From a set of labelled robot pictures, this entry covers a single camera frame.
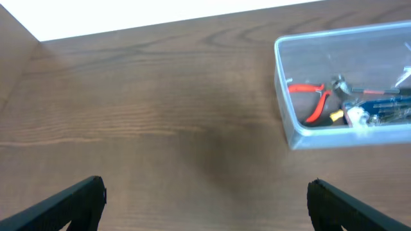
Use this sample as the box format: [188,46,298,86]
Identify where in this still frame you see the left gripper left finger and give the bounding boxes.
[1,176,107,231]

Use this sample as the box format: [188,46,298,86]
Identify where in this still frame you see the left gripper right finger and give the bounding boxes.
[307,179,410,231]

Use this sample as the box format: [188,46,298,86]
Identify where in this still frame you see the silver combination wrench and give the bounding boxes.
[367,107,410,126]

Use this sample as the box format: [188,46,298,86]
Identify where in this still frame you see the precision screwdriver set case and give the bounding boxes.
[342,96,410,128]

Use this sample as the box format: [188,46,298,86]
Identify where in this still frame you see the orange black pliers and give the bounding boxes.
[288,83,333,123]

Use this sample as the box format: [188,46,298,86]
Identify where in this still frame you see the clear plastic container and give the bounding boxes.
[274,21,410,150]

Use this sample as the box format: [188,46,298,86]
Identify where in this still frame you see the small claw hammer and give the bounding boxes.
[332,75,410,96]

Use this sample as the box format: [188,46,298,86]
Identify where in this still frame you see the black yellow screwdriver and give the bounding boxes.
[312,109,344,126]

